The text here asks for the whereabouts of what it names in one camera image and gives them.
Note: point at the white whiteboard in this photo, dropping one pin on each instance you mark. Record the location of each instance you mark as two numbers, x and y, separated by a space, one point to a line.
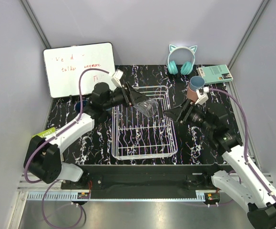
67 68

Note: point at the light blue plastic cup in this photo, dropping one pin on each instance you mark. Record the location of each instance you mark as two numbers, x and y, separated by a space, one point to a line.
196 82

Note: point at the white wire dish rack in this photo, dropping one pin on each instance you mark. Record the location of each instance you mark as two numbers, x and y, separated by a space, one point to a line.
136 136

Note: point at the grey cable duct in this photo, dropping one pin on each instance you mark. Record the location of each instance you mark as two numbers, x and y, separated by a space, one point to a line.
99 196

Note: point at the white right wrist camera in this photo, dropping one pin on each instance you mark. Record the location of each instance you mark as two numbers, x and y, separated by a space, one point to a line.
202 95

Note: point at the green treehouse book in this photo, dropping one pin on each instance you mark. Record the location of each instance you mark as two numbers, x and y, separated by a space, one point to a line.
45 132

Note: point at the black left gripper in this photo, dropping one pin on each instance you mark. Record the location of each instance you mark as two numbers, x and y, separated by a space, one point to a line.
131 96

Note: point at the pink plastic cup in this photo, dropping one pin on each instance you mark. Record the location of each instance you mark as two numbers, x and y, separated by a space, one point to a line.
191 94

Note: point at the teal cat ear headphones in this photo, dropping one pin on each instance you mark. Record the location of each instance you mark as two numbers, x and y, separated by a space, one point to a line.
183 55

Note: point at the dark blue ceramic mug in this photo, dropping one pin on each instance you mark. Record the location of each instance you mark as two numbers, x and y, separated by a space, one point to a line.
78 106

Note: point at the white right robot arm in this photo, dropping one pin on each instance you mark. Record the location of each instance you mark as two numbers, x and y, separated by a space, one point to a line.
254 193

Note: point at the clear glass cup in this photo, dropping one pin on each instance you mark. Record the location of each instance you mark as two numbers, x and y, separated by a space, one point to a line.
147 108

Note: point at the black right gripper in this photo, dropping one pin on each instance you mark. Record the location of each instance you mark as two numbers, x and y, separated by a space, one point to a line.
181 113

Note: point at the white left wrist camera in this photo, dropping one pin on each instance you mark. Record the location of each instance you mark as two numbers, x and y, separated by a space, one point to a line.
116 76

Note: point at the teal book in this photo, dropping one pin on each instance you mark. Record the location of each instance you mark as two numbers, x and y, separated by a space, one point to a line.
215 74

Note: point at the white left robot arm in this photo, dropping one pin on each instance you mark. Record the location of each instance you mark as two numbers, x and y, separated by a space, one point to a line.
44 155

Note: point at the black marble table mat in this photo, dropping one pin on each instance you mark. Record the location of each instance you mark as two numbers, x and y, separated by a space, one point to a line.
95 147

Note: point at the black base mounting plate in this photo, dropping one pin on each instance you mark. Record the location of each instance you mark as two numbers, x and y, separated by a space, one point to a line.
102 177

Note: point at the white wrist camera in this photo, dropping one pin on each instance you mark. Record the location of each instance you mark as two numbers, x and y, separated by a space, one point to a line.
116 76
202 95

